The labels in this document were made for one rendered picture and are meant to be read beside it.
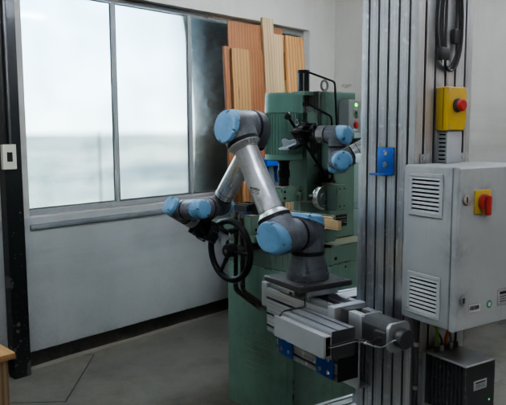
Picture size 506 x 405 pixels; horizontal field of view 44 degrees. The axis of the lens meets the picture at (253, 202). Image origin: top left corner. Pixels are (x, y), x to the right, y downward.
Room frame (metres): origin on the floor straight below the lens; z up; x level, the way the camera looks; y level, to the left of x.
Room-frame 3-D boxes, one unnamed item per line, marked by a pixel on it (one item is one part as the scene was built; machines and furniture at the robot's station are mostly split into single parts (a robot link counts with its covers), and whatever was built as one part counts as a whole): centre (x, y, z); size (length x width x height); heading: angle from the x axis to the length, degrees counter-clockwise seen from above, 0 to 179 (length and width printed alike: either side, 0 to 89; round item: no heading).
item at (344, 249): (3.05, -0.23, 0.76); 0.57 x 0.45 x 0.09; 133
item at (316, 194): (2.96, -0.33, 1.02); 0.12 x 0.03 x 0.12; 133
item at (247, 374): (3.05, -0.23, 0.36); 0.58 x 0.45 x 0.71; 133
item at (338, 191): (2.97, -0.39, 1.02); 0.09 x 0.07 x 0.12; 43
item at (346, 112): (3.08, -0.48, 1.40); 0.10 x 0.06 x 0.16; 133
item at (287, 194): (2.97, -0.16, 1.03); 0.14 x 0.07 x 0.09; 133
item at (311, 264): (2.18, -0.19, 0.87); 0.15 x 0.15 x 0.10
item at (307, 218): (2.17, -0.19, 0.98); 0.13 x 0.12 x 0.14; 136
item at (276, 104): (2.96, -0.15, 1.35); 0.18 x 0.18 x 0.31
